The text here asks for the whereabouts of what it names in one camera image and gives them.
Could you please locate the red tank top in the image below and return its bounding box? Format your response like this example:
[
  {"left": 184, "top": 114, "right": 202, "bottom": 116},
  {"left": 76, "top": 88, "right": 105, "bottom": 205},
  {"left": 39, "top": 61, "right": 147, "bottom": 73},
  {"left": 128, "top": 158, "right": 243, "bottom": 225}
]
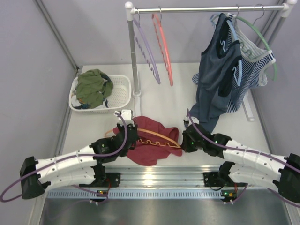
[{"left": 127, "top": 116, "right": 182, "bottom": 166}]

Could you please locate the dark blue tank top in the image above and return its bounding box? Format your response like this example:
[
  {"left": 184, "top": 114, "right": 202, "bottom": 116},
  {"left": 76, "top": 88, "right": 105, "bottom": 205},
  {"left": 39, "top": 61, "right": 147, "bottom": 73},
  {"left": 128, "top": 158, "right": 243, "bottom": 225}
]
[{"left": 189, "top": 13, "right": 242, "bottom": 133}]

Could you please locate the orange hanger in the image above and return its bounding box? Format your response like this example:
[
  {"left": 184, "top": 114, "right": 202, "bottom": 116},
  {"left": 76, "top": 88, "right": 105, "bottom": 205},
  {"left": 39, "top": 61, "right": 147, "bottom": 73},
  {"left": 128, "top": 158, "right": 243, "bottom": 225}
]
[{"left": 105, "top": 127, "right": 181, "bottom": 149}]

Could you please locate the grey corner wall frame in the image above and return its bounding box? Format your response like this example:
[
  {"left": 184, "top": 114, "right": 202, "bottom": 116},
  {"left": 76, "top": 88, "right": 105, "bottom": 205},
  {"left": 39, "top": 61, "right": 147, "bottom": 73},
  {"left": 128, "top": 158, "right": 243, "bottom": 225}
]
[{"left": 33, "top": 0, "right": 79, "bottom": 71}]

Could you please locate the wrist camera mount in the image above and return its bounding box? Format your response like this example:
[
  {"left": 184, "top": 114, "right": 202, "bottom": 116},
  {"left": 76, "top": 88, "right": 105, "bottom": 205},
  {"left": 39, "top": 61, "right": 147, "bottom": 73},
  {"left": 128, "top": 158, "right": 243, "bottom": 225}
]
[
  {"left": 183, "top": 117, "right": 200, "bottom": 127},
  {"left": 114, "top": 109, "right": 134, "bottom": 125}
]

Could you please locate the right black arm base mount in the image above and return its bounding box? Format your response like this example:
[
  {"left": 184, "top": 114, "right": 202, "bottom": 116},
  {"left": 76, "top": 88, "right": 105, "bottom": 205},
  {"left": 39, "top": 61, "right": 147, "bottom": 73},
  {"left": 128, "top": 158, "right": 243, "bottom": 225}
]
[{"left": 203, "top": 172, "right": 224, "bottom": 191}]

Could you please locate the green garment in basket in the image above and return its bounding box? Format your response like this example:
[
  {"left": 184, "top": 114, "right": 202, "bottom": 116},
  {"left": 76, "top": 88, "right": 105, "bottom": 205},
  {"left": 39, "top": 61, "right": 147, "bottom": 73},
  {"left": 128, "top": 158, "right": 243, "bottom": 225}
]
[{"left": 75, "top": 69, "right": 114, "bottom": 110}]

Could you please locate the left rack upright pole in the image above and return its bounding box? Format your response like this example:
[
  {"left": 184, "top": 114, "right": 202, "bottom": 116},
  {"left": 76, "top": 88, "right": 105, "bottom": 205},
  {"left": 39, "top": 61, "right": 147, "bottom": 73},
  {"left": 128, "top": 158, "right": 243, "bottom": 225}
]
[{"left": 125, "top": 1, "right": 141, "bottom": 96}]

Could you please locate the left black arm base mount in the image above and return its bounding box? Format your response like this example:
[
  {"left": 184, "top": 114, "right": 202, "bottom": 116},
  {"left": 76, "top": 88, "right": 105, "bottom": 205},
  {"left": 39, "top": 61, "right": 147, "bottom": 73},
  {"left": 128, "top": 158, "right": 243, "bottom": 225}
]
[{"left": 79, "top": 172, "right": 120, "bottom": 188}]

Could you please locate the right rack upright pole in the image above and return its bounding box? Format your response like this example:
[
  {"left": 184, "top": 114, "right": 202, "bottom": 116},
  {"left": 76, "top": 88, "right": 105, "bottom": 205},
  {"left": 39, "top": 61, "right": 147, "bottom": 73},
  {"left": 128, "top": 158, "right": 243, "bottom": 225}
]
[{"left": 261, "top": 0, "right": 300, "bottom": 46}]

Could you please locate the rack upright pole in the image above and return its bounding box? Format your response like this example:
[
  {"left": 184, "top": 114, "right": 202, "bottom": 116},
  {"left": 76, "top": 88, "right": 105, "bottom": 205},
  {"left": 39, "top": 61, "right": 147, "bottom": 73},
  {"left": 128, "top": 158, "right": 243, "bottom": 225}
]
[
  {"left": 125, "top": 1, "right": 141, "bottom": 96},
  {"left": 261, "top": 0, "right": 300, "bottom": 46}
]

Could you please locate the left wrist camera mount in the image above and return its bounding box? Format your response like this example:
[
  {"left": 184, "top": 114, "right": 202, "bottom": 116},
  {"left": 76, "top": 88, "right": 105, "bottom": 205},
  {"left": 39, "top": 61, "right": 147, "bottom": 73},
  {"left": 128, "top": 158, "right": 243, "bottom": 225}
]
[{"left": 114, "top": 109, "right": 134, "bottom": 125}]

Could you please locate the green hanger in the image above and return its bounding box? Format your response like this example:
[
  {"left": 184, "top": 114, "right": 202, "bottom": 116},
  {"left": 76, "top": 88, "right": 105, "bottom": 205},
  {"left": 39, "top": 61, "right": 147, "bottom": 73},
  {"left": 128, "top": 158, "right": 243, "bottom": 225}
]
[{"left": 227, "top": 13, "right": 278, "bottom": 86}]

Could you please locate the aluminium table edge rail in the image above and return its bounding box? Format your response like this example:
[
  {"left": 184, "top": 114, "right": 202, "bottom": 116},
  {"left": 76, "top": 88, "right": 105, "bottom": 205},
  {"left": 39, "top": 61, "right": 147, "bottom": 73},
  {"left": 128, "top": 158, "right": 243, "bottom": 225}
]
[{"left": 56, "top": 165, "right": 286, "bottom": 188}]

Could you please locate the white rack base foot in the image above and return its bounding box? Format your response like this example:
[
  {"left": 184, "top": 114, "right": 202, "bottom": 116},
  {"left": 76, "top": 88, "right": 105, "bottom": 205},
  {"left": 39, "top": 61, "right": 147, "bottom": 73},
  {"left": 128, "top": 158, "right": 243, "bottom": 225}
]
[{"left": 133, "top": 91, "right": 142, "bottom": 117}]

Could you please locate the silver clothes rack rod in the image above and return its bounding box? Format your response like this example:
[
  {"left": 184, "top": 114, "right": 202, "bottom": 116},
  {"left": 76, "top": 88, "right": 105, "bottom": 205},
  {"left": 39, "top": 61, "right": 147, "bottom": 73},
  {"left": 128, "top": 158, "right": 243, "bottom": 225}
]
[{"left": 130, "top": 4, "right": 288, "bottom": 15}]

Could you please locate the right rack base foot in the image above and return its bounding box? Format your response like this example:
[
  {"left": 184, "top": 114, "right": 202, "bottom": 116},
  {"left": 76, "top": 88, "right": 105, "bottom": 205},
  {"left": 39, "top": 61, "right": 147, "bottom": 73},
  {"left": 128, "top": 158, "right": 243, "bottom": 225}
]
[{"left": 242, "top": 97, "right": 255, "bottom": 122}]

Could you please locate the blue white striped tank top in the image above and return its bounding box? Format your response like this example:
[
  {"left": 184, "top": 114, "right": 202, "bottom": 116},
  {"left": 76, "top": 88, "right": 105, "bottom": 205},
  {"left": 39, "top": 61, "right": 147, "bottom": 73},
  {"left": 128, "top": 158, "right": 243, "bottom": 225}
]
[{"left": 193, "top": 14, "right": 267, "bottom": 113}]

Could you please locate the light blue hanger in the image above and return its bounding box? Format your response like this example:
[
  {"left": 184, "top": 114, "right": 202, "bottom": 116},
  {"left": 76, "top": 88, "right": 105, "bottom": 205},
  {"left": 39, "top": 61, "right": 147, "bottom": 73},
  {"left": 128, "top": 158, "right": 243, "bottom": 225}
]
[{"left": 220, "top": 13, "right": 243, "bottom": 87}]

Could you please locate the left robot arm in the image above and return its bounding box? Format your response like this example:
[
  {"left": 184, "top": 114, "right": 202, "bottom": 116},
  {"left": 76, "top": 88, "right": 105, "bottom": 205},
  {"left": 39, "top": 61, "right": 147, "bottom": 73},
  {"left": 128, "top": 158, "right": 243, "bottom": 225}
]
[{"left": 20, "top": 124, "right": 139, "bottom": 199}]

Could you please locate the white perforated laundry basket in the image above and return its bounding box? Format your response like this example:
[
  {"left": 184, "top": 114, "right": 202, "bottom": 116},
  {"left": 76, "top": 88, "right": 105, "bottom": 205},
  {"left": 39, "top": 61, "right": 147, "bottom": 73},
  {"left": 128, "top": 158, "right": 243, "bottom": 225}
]
[{"left": 68, "top": 75, "right": 132, "bottom": 113}]

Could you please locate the pink hanger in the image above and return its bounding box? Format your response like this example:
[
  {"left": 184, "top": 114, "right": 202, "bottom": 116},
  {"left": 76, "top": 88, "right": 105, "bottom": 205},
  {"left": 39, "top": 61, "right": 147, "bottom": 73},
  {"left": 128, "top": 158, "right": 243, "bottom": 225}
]
[{"left": 151, "top": 14, "right": 173, "bottom": 87}]

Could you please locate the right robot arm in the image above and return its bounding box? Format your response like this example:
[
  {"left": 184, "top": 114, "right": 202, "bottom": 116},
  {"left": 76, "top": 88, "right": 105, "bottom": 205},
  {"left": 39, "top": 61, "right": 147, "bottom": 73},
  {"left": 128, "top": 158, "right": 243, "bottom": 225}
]
[{"left": 181, "top": 124, "right": 300, "bottom": 203}]

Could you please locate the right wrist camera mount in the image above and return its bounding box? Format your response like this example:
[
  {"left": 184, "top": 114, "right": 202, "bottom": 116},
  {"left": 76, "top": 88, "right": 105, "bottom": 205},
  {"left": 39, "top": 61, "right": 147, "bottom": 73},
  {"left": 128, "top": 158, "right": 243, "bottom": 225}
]
[{"left": 183, "top": 117, "right": 200, "bottom": 127}]

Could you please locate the purple hanger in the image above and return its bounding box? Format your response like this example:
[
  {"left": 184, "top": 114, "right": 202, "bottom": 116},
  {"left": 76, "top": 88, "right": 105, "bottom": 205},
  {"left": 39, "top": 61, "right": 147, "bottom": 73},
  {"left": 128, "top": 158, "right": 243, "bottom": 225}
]
[{"left": 133, "top": 18, "right": 161, "bottom": 84}]

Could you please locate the light blue slotted cable duct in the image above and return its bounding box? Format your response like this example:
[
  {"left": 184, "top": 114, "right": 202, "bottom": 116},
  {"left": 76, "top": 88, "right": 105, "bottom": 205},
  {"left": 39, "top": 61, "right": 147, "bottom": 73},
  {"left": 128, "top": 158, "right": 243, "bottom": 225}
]
[{"left": 46, "top": 188, "right": 237, "bottom": 200}]

